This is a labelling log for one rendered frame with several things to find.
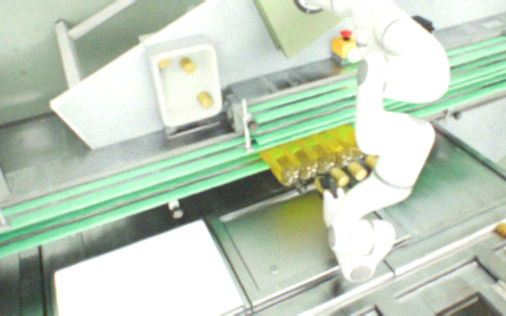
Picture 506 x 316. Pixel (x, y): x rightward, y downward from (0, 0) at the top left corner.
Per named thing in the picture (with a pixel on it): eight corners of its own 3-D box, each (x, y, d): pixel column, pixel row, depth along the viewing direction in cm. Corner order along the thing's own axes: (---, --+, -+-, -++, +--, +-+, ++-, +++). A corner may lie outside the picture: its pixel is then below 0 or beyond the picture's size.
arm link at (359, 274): (362, 236, 97) (403, 237, 100) (346, 201, 106) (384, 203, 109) (340, 286, 105) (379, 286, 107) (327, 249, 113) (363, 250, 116)
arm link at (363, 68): (392, 142, 107) (330, 134, 103) (428, 55, 97) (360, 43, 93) (422, 188, 93) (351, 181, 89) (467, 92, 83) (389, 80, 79)
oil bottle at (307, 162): (271, 145, 150) (304, 184, 134) (270, 131, 147) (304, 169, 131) (287, 140, 152) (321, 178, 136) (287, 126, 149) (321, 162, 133)
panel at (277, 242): (51, 278, 125) (62, 397, 99) (48, 270, 124) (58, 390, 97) (342, 173, 156) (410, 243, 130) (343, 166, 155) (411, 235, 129)
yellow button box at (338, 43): (330, 57, 161) (342, 65, 155) (330, 36, 157) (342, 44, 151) (347, 52, 163) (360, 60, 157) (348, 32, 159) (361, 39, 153)
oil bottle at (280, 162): (255, 150, 148) (285, 190, 132) (253, 135, 145) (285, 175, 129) (271, 145, 150) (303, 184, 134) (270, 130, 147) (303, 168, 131)
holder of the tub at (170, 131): (161, 128, 145) (168, 141, 139) (144, 45, 130) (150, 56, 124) (214, 114, 151) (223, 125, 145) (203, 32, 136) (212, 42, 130)
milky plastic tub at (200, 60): (158, 115, 142) (165, 129, 135) (143, 45, 130) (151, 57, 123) (213, 100, 148) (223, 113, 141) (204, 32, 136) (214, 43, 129)
